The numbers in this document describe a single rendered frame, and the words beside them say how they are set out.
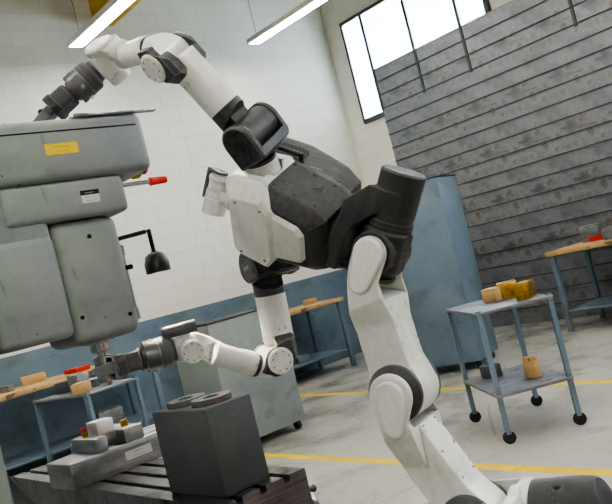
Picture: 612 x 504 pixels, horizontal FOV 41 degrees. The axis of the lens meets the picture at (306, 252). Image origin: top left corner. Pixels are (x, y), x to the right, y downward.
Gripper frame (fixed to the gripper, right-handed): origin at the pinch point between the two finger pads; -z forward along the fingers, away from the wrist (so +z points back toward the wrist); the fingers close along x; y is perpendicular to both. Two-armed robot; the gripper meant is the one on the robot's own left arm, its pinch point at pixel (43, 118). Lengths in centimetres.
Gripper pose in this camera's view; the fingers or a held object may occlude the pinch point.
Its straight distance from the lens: 231.5
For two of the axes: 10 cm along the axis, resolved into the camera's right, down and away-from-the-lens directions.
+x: -0.8, 0.4, 10.0
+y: -7.0, -7.2, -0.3
